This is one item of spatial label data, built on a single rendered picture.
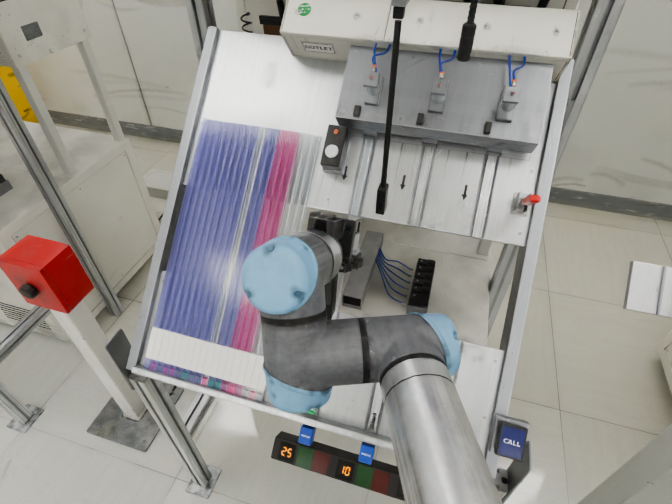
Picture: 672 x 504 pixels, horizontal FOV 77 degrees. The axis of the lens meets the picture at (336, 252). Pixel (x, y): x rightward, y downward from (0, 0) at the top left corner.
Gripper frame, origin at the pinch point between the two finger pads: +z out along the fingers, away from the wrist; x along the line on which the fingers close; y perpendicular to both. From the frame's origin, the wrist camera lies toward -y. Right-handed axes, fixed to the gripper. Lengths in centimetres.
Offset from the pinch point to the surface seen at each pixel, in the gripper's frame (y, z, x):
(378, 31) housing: 38.1, 2.6, 1.1
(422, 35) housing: 38.1, 2.6, -6.5
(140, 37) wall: 75, 159, 177
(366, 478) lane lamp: -37.6, -7.0, -11.7
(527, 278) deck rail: 1.5, 0.5, -31.0
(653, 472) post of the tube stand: -26, 0, -57
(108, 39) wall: 72, 161, 201
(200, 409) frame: -57, 25, 39
